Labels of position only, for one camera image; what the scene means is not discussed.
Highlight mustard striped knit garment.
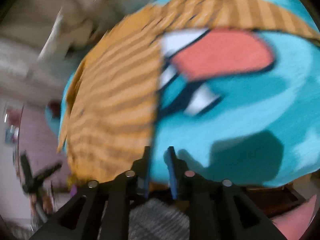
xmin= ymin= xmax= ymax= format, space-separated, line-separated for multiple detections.
xmin=56 ymin=0 xmax=320 ymax=188

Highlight grey knitted clothing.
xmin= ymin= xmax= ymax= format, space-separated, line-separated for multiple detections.
xmin=128 ymin=199 xmax=190 ymax=240

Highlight pink curtain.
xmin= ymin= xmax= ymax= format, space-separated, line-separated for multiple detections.
xmin=18 ymin=105 xmax=71 ymax=189

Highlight pink fabric item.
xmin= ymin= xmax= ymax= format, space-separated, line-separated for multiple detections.
xmin=271 ymin=195 xmax=318 ymax=239

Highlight turquoise cartoon plush blanket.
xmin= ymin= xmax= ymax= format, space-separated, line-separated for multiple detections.
xmin=44 ymin=0 xmax=320 ymax=189

